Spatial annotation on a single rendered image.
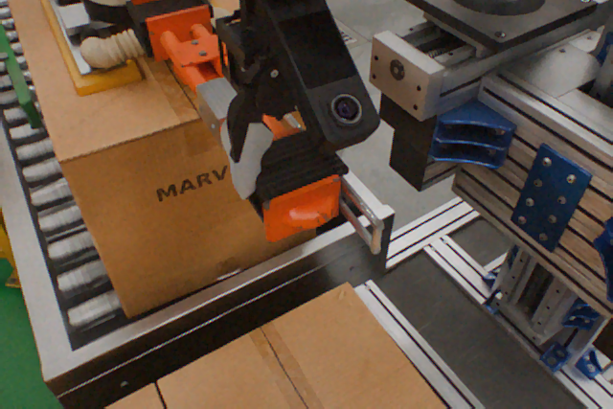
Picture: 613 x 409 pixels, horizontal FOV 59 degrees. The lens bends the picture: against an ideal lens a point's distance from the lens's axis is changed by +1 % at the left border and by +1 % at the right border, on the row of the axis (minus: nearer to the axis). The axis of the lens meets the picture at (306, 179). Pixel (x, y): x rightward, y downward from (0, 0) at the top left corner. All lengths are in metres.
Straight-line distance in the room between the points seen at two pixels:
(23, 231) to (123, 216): 0.39
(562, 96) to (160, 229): 0.67
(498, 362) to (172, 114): 0.99
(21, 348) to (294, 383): 1.03
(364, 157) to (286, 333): 1.24
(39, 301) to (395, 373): 0.65
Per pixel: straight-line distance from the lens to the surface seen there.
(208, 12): 0.74
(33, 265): 1.16
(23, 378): 1.76
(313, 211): 0.46
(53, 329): 1.06
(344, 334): 1.02
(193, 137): 0.82
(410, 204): 1.99
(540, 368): 1.47
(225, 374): 0.99
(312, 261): 1.06
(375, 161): 2.14
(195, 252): 0.99
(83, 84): 0.89
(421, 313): 1.46
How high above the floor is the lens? 1.43
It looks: 44 degrees down
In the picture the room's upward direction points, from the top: straight up
